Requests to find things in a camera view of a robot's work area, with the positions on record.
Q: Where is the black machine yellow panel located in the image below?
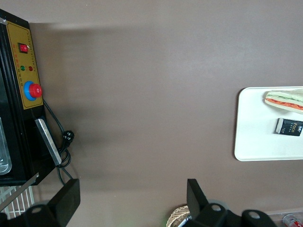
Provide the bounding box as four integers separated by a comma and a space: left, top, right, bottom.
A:
0, 9, 62, 186

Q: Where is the clear acrylic bottle rack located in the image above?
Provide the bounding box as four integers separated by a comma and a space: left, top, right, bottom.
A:
267, 208, 303, 227

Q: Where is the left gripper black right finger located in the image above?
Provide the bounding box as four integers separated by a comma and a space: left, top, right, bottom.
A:
186, 178, 230, 227

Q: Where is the red and white can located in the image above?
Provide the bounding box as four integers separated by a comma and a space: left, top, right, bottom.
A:
283, 214, 303, 227

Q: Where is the cream plastic tray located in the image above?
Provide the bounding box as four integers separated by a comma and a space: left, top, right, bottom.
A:
234, 87, 303, 162

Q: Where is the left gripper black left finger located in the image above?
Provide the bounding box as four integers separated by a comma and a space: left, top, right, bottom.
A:
23, 179, 81, 227

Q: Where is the white wire basket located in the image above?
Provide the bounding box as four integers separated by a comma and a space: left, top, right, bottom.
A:
0, 185, 36, 218

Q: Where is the wrapped triangle sandwich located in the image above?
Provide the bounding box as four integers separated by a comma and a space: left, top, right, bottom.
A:
264, 87, 303, 115

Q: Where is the small black box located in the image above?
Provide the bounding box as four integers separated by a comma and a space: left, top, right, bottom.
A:
274, 117, 303, 137

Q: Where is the clear plastic container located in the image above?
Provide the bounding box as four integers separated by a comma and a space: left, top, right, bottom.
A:
0, 115, 12, 176

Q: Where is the light wicker basket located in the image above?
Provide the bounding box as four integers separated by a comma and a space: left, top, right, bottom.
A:
167, 205, 193, 227

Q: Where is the black power cable with plug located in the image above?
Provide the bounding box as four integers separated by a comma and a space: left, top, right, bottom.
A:
42, 99, 76, 188

